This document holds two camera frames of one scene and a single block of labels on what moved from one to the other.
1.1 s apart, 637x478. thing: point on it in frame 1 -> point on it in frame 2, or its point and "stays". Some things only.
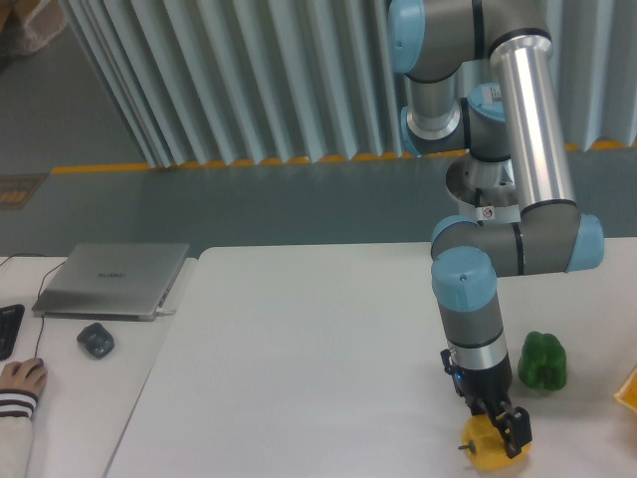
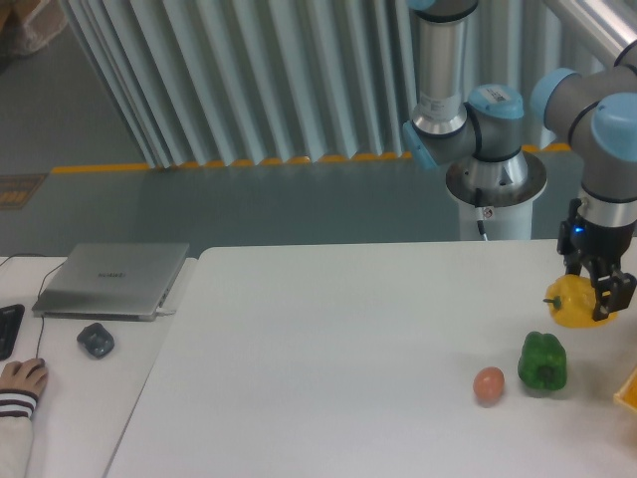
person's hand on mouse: (28, 375) stays
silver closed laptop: (130, 282) stays
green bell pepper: (542, 361) stays
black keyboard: (10, 320) stays
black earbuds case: (98, 340) stays
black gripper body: (481, 388) -> (588, 242)
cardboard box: (29, 25) stays
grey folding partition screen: (205, 83) stays
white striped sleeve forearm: (16, 432) stays
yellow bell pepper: (486, 447) -> (571, 301)
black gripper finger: (515, 425) -> (614, 288)
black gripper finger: (479, 408) -> (573, 262)
